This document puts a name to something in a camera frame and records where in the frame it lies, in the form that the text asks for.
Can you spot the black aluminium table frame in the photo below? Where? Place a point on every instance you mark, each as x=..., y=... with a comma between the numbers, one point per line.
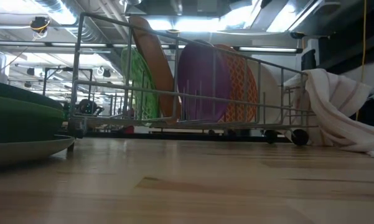
x=174, y=137

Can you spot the black ceiling device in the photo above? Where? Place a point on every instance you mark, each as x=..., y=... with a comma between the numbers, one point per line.
x=39, y=24

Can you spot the green glass plate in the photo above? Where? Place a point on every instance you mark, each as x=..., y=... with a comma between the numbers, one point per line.
x=143, y=87

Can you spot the orange patterned plate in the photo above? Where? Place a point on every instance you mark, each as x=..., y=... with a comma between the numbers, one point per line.
x=239, y=93

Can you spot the brown plate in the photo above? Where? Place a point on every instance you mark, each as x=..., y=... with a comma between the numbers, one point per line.
x=155, y=68

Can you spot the white striped dish towel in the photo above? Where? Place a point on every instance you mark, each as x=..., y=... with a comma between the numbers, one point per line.
x=336, y=109

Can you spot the long ceiling light strip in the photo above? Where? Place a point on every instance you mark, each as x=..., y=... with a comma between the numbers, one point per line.
x=18, y=43
x=267, y=49

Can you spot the small white plate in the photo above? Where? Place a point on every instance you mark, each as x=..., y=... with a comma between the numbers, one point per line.
x=270, y=93

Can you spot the purple plate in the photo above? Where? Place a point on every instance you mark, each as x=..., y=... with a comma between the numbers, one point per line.
x=202, y=84

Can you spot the silver ventilation duct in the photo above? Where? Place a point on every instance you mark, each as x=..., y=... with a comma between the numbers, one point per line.
x=68, y=18

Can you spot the teal plate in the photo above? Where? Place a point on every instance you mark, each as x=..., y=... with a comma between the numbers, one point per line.
x=18, y=93

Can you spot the grey plate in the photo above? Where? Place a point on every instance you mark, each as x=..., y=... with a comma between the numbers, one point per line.
x=18, y=152

